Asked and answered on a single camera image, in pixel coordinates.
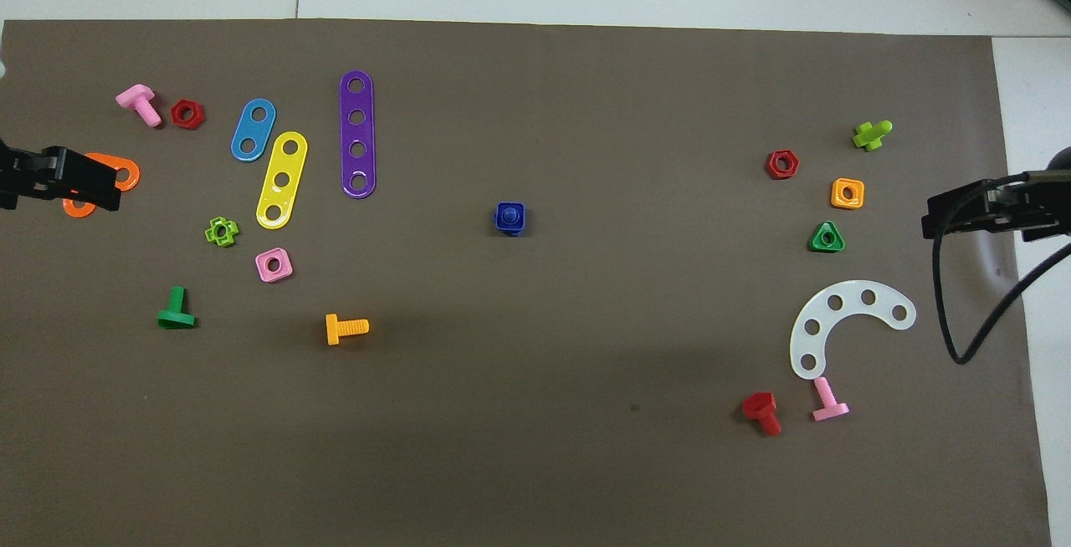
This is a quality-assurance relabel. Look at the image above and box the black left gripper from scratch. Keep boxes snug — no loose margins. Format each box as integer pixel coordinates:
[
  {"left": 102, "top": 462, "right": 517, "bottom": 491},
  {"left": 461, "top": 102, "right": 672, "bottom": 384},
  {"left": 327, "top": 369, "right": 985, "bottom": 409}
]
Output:
[{"left": 0, "top": 140, "right": 123, "bottom": 213}]

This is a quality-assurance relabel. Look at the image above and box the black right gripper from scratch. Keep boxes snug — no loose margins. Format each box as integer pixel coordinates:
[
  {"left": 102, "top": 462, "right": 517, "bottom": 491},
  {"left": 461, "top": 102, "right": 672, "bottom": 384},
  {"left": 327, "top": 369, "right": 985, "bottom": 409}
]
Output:
[{"left": 920, "top": 169, "right": 1071, "bottom": 243}]

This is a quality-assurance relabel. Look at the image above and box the pink plastic screw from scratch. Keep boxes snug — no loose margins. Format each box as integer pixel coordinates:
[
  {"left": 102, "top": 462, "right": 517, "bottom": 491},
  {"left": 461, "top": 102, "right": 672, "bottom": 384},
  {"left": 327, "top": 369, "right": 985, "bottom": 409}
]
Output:
[
  {"left": 811, "top": 376, "right": 850, "bottom": 423},
  {"left": 115, "top": 84, "right": 163, "bottom": 129}
]

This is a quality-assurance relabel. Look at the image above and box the lime green plastic screw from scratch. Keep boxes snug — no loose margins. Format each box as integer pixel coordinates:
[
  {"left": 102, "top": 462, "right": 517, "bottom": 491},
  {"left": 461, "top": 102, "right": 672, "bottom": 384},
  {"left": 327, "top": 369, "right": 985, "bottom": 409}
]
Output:
[{"left": 852, "top": 120, "right": 894, "bottom": 152}]

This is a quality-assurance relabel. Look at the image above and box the green triangular plastic nut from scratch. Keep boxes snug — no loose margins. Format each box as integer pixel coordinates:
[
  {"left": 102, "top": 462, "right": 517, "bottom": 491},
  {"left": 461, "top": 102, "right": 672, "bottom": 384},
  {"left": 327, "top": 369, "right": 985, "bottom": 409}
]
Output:
[{"left": 807, "top": 220, "right": 846, "bottom": 253}]

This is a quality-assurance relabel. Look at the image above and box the dark green plastic screw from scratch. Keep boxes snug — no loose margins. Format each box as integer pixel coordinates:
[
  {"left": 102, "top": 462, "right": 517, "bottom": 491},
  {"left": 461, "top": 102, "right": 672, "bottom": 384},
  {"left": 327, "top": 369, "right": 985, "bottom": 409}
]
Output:
[{"left": 156, "top": 285, "right": 197, "bottom": 330}]

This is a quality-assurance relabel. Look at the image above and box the pink square plastic nut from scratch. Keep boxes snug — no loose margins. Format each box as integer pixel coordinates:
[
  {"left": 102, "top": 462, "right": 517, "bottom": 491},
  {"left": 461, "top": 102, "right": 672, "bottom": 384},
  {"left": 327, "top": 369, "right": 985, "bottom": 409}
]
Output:
[{"left": 254, "top": 248, "right": 295, "bottom": 284}]

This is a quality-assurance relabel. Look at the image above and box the red plastic screw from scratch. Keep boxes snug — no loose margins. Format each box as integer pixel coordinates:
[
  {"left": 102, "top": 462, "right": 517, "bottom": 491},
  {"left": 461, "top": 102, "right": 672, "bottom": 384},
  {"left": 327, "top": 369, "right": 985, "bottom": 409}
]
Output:
[{"left": 741, "top": 391, "right": 783, "bottom": 437}]

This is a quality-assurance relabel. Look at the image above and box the orange plastic screw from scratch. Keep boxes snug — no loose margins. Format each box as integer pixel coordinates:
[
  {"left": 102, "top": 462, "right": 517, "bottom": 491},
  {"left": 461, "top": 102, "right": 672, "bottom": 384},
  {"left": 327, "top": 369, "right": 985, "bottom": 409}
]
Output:
[{"left": 325, "top": 313, "right": 370, "bottom": 346}]

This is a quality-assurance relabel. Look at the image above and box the white curved five-hole strip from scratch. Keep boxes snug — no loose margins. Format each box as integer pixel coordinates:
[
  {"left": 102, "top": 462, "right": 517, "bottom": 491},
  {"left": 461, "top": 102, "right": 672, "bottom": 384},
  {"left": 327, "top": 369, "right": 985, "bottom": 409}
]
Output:
[{"left": 789, "top": 280, "right": 918, "bottom": 381}]

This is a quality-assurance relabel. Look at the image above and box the blue two-hole plastic strip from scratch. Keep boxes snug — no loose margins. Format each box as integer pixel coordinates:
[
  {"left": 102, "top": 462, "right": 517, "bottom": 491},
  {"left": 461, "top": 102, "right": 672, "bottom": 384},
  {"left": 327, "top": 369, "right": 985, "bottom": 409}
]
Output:
[{"left": 230, "top": 98, "right": 277, "bottom": 163}]

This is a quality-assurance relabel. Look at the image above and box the yellow three-hole plastic strip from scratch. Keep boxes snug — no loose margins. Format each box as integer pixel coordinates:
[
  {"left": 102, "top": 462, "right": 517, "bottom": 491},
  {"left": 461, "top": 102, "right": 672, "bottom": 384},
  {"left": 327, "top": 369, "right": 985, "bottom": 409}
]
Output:
[{"left": 255, "top": 130, "right": 309, "bottom": 231}]

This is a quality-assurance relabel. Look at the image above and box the purple four-hole plastic strip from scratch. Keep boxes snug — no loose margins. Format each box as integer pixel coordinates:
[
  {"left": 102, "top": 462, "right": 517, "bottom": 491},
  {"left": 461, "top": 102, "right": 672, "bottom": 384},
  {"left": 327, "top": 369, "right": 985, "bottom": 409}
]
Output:
[{"left": 339, "top": 70, "right": 377, "bottom": 199}]

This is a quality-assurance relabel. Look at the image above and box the brown table mat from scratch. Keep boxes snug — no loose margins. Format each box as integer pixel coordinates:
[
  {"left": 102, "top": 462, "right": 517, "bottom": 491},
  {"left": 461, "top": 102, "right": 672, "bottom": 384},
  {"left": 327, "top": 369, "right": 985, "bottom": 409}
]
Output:
[{"left": 0, "top": 18, "right": 1053, "bottom": 547}]

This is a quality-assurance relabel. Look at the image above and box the orange angled plastic bracket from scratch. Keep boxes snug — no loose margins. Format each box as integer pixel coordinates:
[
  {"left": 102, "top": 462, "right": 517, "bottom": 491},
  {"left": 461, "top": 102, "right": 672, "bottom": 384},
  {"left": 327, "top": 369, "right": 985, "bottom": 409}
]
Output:
[{"left": 63, "top": 152, "right": 141, "bottom": 219}]

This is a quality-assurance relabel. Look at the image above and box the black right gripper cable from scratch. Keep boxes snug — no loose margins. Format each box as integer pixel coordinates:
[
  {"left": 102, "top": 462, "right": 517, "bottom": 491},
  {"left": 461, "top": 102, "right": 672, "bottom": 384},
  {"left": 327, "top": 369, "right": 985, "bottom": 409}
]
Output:
[{"left": 931, "top": 175, "right": 1071, "bottom": 366}]

